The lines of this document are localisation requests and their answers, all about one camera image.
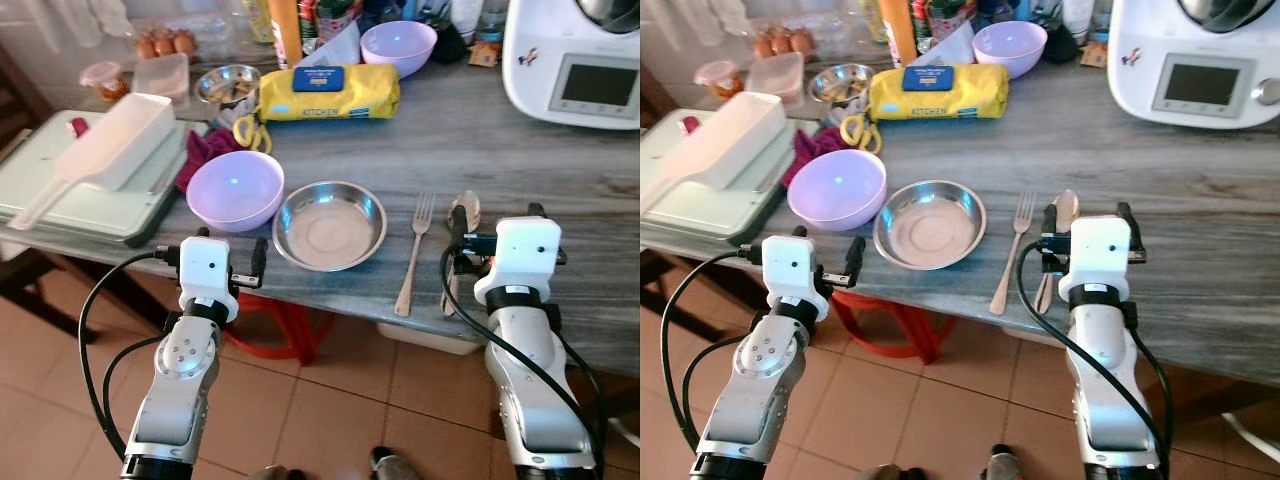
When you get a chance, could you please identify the white storage box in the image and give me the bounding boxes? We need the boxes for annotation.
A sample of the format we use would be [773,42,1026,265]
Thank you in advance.
[990,320,1069,351]
[377,320,488,357]

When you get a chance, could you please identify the metal fork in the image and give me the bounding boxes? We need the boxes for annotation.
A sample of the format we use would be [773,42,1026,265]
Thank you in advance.
[394,192,436,318]
[989,192,1036,317]

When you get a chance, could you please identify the yellow handled scissors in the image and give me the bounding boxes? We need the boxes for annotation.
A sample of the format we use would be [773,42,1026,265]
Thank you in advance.
[232,115,273,154]
[840,113,883,154]

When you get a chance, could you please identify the small steel bowl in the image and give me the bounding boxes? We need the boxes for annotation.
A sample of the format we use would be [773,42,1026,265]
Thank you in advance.
[808,63,874,126]
[195,64,262,126]

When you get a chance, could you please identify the white kitchen appliance with screen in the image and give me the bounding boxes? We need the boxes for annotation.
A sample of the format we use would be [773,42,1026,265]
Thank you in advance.
[1107,0,1280,129]
[502,0,641,131]

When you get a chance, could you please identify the metal spoon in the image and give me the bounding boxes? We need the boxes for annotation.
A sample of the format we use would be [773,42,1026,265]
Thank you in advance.
[441,190,482,319]
[1033,189,1079,316]

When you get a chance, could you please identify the yellow kitchen wipes pack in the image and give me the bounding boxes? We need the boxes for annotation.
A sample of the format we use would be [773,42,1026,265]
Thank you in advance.
[257,64,401,123]
[867,63,1011,121]

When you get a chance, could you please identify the red plastic stool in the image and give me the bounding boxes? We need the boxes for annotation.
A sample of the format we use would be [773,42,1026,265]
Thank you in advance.
[222,290,336,366]
[830,290,956,363]

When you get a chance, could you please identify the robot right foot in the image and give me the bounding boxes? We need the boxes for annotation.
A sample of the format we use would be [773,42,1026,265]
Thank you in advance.
[984,445,1033,480]
[369,446,423,480]

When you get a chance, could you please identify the pale green tray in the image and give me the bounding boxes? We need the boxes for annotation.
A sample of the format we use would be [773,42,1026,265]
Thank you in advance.
[640,108,816,246]
[0,108,211,248]

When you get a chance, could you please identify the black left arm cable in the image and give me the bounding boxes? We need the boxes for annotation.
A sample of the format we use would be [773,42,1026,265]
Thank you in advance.
[659,250,767,456]
[77,250,183,461]

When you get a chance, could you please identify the small tub with pink lid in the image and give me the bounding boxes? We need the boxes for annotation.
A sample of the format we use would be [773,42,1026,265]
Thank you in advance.
[80,61,129,102]
[695,60,743,101]

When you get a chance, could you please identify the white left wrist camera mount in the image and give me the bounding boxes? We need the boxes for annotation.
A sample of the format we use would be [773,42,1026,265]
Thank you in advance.
[178,237,241,323]
[762,235,829,323]

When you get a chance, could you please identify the orange bottle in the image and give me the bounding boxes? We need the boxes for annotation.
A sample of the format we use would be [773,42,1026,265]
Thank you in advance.
[267,0,304,69]
[880,0,918,68]

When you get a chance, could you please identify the lilac plastic bowl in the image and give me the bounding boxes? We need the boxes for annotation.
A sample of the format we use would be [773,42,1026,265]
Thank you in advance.
[186,150,285,233]
[972,20,1048,79]
[787,149,887,233]
[360,20,438,78]

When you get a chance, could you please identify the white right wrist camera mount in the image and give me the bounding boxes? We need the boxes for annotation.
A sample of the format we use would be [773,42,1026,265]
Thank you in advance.
[474,217,563,307]
[1058,215,1131,306]

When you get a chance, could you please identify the magenta cloth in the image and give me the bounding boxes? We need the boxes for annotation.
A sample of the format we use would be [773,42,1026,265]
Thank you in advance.
[782,125,856,189]
[175,125,251,193]

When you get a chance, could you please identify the shallow steel plate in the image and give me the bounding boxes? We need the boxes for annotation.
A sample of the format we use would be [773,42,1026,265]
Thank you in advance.
[272,181,388,272]
[873,180,987,271]

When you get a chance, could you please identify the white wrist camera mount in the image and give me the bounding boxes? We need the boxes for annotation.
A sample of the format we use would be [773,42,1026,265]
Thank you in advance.
[178,237,241,323]
[762,235,829,323]
[1058,215,1131,306]
[474,217,563,307]

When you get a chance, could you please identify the white plastic container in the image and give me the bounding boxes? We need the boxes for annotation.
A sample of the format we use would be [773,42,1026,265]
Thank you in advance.
[640,91,788,216]
[8,93,178,231]

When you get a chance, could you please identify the clear plastic food box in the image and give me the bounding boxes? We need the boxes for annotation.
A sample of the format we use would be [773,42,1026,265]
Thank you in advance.
[748,52,806,104]
[133,53,191,106]

